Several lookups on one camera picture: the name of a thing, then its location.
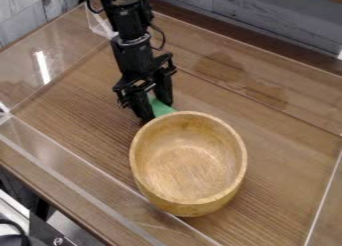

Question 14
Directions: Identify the clear acrylic tray wall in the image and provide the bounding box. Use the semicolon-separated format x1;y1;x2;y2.
0;4;342;246

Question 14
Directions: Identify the black cable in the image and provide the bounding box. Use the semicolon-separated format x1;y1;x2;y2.
0;219;32;246

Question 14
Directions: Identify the clear acrylic corner bracket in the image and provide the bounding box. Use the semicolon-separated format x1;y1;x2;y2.
84;1;117;40

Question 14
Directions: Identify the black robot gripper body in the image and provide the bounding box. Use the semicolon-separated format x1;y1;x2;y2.
110;34;176;100

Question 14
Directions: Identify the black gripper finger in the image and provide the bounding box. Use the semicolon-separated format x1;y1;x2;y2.
129;89;155;122
153;72;173;106

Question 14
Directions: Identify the green rectangular block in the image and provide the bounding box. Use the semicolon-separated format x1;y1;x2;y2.
148;96;175;117

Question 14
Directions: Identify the black metal frame bracket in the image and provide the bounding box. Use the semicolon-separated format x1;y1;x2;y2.
29;211;97;246

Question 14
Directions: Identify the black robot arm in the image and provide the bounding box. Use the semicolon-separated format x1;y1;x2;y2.
84;0;176;122

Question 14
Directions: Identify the brown wooden bowl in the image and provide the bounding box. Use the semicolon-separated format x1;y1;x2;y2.
129;111;247;217

